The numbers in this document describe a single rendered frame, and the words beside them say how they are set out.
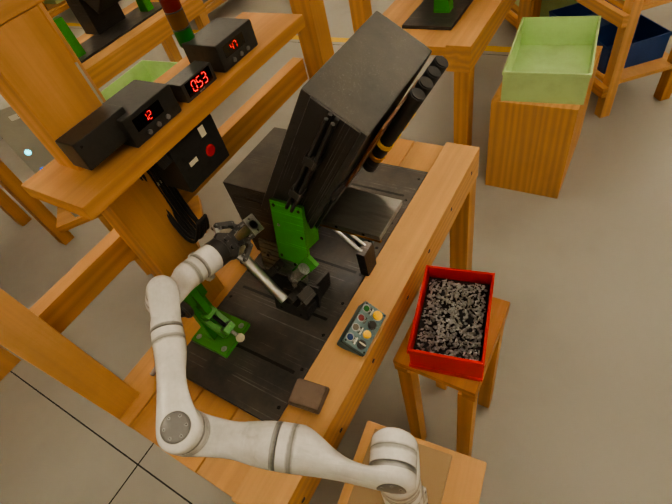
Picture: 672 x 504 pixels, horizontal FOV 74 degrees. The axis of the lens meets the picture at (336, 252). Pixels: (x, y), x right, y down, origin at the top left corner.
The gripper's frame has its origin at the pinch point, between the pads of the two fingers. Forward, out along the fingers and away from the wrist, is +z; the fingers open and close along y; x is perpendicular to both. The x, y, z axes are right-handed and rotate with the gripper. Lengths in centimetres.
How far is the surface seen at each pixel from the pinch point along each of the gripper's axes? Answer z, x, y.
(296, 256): 8.2, 1.3, -15.1
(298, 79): 75, 11, 36
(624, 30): 262, -57, -45
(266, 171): 21.6, 2.2, 11.0
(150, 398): -36, 47, -20
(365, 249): 26.0, -5.6, -27.9
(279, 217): 8.2, -4.4, -3.0
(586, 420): 70, -1, -151
